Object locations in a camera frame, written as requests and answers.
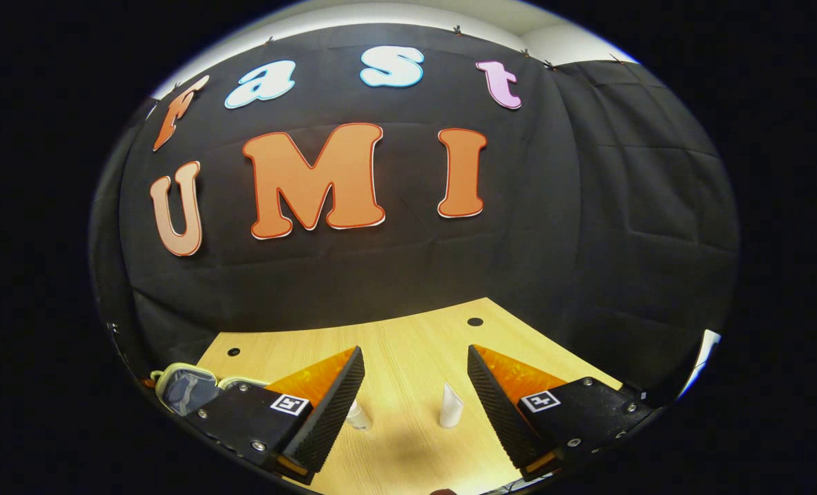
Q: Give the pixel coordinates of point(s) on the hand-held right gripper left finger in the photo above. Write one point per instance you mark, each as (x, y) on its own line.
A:
(333, 419)

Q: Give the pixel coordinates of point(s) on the small clear bottle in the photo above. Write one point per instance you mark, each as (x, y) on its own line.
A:
(358, 417)

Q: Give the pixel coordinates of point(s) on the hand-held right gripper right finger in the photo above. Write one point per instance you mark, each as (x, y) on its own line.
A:
(505, 412)

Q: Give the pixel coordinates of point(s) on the black backdrop cloth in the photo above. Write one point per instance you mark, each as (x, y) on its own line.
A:
(408, 275)

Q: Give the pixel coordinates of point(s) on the white squeeze tube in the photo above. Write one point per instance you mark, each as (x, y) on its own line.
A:
(450, 409)

